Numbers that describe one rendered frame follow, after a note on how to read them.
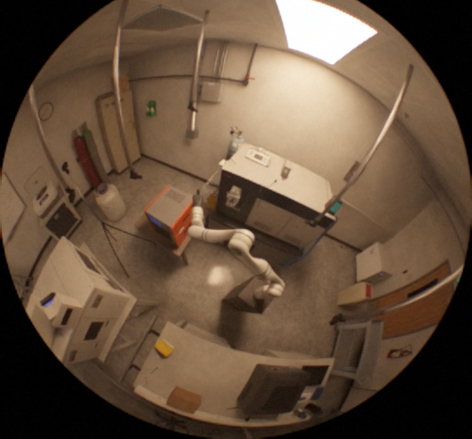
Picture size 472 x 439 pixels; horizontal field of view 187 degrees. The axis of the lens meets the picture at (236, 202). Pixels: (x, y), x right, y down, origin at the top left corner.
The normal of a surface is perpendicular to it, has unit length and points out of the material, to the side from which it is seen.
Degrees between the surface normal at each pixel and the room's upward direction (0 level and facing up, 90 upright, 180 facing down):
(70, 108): 90
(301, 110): 90
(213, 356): 0
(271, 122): 90
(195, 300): 0
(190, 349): 0
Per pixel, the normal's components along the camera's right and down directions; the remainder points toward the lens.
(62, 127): 0.91, 0.40
